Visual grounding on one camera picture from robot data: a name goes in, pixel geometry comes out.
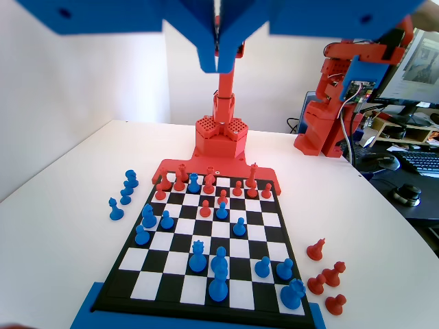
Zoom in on black and white chessboard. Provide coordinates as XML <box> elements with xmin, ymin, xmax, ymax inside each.
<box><xmin>94</xmin><ymin>175</ymin><xmax>316</xmax><ymax>326</ymax></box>

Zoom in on black desk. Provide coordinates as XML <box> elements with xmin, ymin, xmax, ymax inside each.
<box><xmin>353</xmin><ymin>138</ymin><xmax>439</xmax><ymax>247</ymax></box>

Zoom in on white cable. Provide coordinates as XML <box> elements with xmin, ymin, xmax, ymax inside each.
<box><xmin>338</xmin><ymin>81</ymin><xmax>365</xmax><ymax>165</ymax></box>

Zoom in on blue king piece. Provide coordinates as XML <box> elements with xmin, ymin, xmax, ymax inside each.
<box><xmin>208</xmin><ymin>265</ymin><xmax>229</xmax><ymax>304</ymax></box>

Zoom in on blue board holder plate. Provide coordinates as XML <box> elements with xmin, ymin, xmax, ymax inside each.
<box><xmin>70</xmin><ymin>281</ymin><xmax>327</xmax><ymax>329</ymax></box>

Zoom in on blue queen piece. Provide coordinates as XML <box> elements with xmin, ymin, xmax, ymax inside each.
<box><xmin>188</xmin><ymin>240</ymin><xmax>209</xmax><ymax>273</ymax></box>

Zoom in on blue rook chess piece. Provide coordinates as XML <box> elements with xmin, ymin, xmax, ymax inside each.
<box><xmin>187</xmin><ymin>172</ymin><xmax>201</xmax><ymax>193</ymax></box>
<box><xmin>280</xmin><ymin>278</ymin><xmax>307</xmax><ymax>310</ymax></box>

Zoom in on red chess pieces on board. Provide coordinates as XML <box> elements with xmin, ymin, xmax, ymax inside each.
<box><xmin>152</xmin><ymin>156</ymin><xmax>283</xmax><ymax>197</ymax></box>

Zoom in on blue bishop chess piece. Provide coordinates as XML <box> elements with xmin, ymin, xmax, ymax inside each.
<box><xmin>210</xmin><ymin>246</ymin><xmax>229</xmax><ymax>275</ymax></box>
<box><xmin>108</xmin><ymin>197</ymin><xmax>125</xmax><ymax>221</ymax></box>

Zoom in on black round knob controller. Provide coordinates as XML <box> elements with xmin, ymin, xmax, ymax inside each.
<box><xmin>390</xmin><ymin>183</ymin><xmax>423</xmax><ymax>208</ymax></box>

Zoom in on wooden monitor riser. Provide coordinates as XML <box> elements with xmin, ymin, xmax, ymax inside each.
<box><xmin>371</xmin><ymin>115</ymin><xmax>439</xmax><ymax>145</ymax></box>

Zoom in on black keyboard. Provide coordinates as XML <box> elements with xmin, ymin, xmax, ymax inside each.
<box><xmin>399</xmin><ymin>149</ymin><xmax>439</xmax><ymax>178</ymax></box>

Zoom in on black computer mouse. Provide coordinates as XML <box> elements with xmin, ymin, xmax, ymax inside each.
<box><xmin>357</xmin><ymin>153</ymin><xmax>401</xmax><ymax>173</ymax></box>

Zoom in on computer monitor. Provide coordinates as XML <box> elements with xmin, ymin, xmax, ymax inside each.
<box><xmin>375</xmin><ymin>27</ymin><xmax>439</xmax><ymax>126</ymax></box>

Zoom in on captured red chess pieces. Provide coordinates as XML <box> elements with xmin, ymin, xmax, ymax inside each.
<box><xmin>321</xmin><ymin>260</ymin><xmax>347</xmax><ymax>287</ymax></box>

